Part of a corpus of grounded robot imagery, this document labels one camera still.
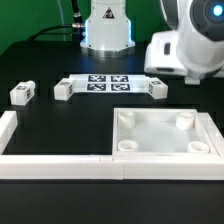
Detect white marker base plate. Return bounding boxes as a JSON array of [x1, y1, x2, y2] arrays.
[[69, 74, 148, 93]]

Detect white square table top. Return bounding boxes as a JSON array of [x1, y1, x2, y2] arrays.
[[112, 108, 218, 157]]

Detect white U-shaped obstacle fence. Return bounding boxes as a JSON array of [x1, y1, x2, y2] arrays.
[[0, 111, 224, 180]]

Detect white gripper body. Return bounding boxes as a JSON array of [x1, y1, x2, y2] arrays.
[[144, 31, 187, 76]]

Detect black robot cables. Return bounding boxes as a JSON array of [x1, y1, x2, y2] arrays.
[[27, 0, 86, 42]]

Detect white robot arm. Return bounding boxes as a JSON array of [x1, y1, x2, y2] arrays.
[[80, 0, 224, 84]]

